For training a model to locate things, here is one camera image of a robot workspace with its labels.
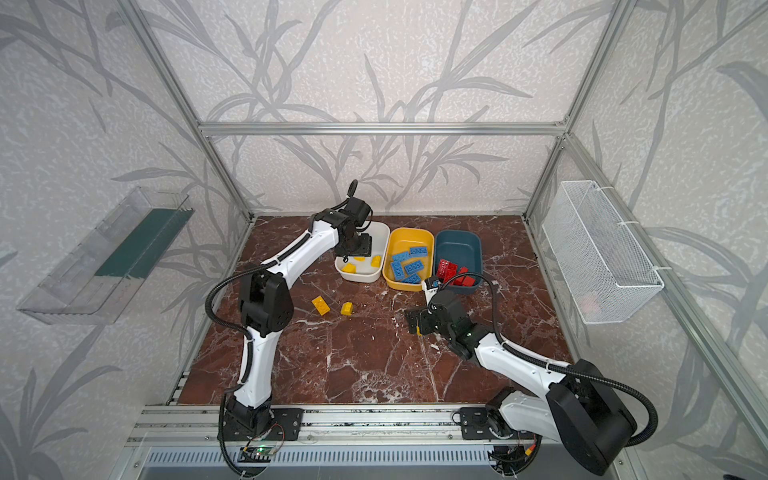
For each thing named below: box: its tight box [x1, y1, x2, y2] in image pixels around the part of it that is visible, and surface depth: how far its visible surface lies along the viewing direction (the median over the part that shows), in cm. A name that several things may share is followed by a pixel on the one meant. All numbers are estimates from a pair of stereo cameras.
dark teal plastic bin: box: [434, 230, 483, 295], surface depth 108 cm
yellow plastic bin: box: [382, 227, 435, 292], surface depth 110 cm
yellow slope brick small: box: [340, 302, 353, 316], surface depth 95 cm
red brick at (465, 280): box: [453, 266, 476, 287], surface depth 99 cm
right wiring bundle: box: [487, 430, 542, 477], surface depth 72 cm
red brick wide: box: [436, 259, 459, 283], surface depth 102 cm
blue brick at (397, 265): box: [392, 252, 409, 281], surface depth 101 cm
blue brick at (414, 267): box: [404, 260, 424, 274], surface depth 104 cm
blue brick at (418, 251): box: [409, 247, 427, 257], surface depth 110 cm
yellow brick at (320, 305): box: [311, 295, 331, 316], surface depth 96 cm
